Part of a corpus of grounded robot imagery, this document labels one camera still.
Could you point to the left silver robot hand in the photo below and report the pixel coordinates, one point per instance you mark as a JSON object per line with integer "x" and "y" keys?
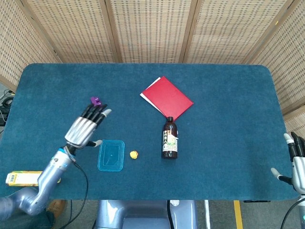
{"x": 81, "y": 130}

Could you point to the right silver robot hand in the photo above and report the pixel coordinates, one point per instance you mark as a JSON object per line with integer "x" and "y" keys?
{"x": 299, "y": 171}

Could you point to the small yellow toy duck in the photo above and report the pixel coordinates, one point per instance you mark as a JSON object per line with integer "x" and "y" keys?
{"x": 134, "y": 155}

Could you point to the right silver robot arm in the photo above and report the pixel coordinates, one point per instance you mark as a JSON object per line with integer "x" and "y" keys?
{"x": 302, "y": 207}

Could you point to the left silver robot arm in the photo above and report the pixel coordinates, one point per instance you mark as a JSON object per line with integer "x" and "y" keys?
{"x": 47, "y": 175}

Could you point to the clear blue plastic lid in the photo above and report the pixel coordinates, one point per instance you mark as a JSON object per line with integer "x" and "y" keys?
{"x": 111, "y": 156}

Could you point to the purple plastic block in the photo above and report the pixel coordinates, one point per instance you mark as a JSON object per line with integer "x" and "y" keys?
{"x": 95, "y": 101}

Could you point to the yellow drink carton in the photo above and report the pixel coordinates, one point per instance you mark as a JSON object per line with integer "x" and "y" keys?
{"x": 21, "y": 179}

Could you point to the blue felt table cover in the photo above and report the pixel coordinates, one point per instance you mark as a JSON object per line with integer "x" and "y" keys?
{"x": 214, "y": 155}

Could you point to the brown glass bottle with label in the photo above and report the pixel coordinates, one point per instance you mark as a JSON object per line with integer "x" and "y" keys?
{"x": 169, "y": 139}

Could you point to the red notebook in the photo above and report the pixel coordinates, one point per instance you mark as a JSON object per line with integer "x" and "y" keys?
{"x": 168, "y": 97}

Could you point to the woven rattan screen panel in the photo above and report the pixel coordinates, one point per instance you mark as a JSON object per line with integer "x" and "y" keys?
{"x": 150, "y": 31}
{"x": 71, "y": 31}
{"x": 233, "y": 31}
{"x": 21, "y": 47}
{"x": 288, "y": 66}

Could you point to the silver blue robot torso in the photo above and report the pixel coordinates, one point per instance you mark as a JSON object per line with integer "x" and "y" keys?
{"x": 138, "y": 214}

